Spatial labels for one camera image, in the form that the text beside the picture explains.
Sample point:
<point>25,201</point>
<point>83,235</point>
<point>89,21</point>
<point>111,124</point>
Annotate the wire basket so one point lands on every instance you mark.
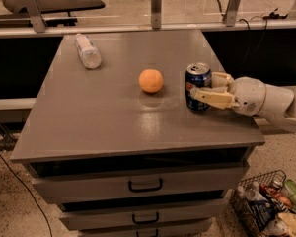
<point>241,207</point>

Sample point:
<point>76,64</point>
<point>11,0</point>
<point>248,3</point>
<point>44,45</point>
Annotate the orange fruit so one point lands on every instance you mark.
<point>151,80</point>

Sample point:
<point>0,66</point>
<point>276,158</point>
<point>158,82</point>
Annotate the left metal bracket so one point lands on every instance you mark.
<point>35,16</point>

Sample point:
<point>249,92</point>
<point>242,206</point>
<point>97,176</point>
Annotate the green bottle in basket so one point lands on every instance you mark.
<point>290,188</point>

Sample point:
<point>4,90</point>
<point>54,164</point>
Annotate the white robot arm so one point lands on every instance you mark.
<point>279,107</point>

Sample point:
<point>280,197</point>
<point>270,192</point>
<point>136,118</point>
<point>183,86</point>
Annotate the right metal bracket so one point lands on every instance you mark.
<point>230,15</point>

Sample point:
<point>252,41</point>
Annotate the top drawer with black handle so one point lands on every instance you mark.
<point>140,184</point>

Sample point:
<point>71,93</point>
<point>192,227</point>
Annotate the blue snack bag in basket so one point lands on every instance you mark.
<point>262,211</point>

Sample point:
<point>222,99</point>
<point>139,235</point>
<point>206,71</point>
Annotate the black bench in background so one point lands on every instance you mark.
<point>54,12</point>

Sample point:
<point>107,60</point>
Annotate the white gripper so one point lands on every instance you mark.
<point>249,94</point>

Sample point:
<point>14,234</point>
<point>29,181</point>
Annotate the middle metal bracket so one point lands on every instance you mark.
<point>156,8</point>

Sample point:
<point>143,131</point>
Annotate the bottom drawer with black handle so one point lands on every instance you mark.
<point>167,230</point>

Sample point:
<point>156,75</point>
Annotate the clear plastic water bottle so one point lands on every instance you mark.
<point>87,51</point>

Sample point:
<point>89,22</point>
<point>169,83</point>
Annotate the grey drawer cabinet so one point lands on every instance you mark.
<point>100,121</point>

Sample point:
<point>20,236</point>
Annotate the clear bottle in basket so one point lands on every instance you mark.
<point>252,192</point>

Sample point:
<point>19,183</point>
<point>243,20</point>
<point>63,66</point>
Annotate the middle drawer with black handle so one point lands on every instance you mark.
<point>143,215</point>

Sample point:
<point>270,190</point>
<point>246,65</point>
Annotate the drawer with black handle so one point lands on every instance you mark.
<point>143,215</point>
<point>140,184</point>
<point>167,230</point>

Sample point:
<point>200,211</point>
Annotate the metal bracket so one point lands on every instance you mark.
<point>35,16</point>
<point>156,8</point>
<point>230,15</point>

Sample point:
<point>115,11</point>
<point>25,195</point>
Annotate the blue pepsi can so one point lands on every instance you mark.
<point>197,74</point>

